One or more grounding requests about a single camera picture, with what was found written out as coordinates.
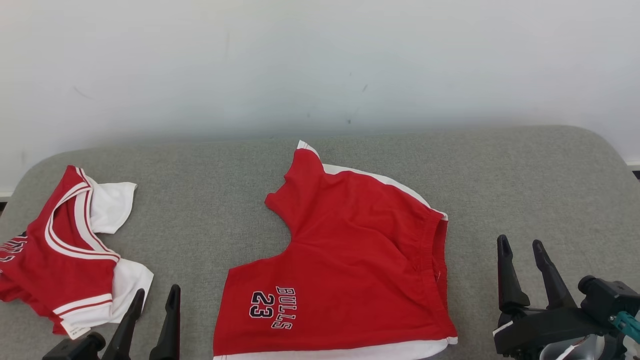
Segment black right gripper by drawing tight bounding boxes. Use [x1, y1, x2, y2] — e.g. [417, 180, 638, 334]
[492, 235, 626, 360]

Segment red shorts with white stripe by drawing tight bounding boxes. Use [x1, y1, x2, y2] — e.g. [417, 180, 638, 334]
[212, 140, 459, 360]

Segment red Bulls jersey white sleeves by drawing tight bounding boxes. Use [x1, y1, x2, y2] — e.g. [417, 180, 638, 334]
[0, 165, 155, 341]

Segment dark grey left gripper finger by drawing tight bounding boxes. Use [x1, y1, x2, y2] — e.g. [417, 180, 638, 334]
[149, 284, 181, 360]
[102, 288, 146, 360]

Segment grey fabric sofa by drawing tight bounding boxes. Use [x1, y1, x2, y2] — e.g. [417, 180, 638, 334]
[0, 125, 640, 360]

